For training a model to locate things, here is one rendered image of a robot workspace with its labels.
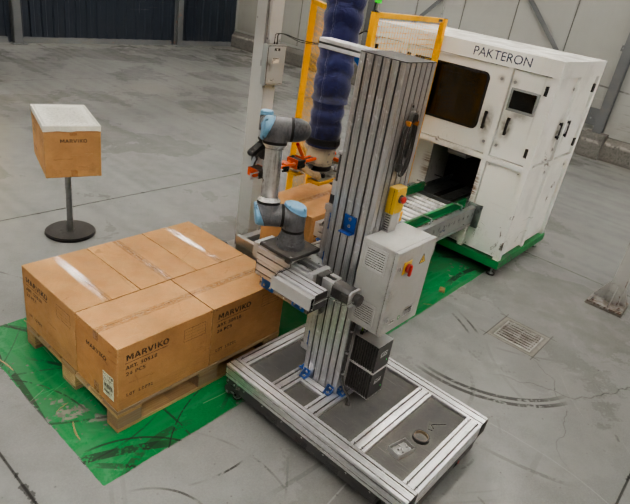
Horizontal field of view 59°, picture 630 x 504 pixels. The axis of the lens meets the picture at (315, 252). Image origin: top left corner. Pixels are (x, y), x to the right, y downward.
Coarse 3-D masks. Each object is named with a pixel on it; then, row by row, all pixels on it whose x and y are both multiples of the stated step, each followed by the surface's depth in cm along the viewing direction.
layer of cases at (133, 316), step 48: (144, 240) 372; (192, 240) 382; (48, 288) 306; (96, 288) 313; (144, 288) 321; (192, 288) 328; (240, 288) 337; (48, 336) 323; (96, 336) 281; (144, 336) 282; (192, 336) 308; (240, 336) 342; (96, 384) 296; (144, 384) 294
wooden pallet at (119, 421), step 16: (32, 336) 340; (272, 336) 370; (240, 352) 349; (64, 368) 319; (208, 368) 331; (224, 368) 349; (80, 384) 317; (176, 384) 314; (192, 384) 332; (144, 400) 299; (160, 400) 316; (176, 400) 320; (112, 416) 292; (128, 416) 295; (144, 416) 304
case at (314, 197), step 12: (288, 192) 378; (300, 192) 381; (312, 192) 385; (324, 192) 388; (312, 204) 365; (324, 204) 369; (312, 216) 348; (324, 216) 357; (264, 228) 373; (276, 228) 367; (312, 228) 351; (312, 240) 357
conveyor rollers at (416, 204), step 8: (416, 192) 540; (408, 200) 517; (416, 200) 521; (424, 200) 525; (432, 200) 529; (408, 208) 506; (416, 208) 502; (424, 208) 506; (432, 208) 511; (408, 216) 486; (416, 216) 484; (424, 224) 471
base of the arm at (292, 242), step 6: (282, 228) 281; (282, 234) 281; (288, 234) 279; (294, 234) 279; (300, 234) 281; (276, 240) 285; (282, 240) 281; (288, 240) 280; (294, 240) 280; (300, 240) 282; (282, 246) 281; (288, 246) 280; (294, 246) 281; (300, 246) 282
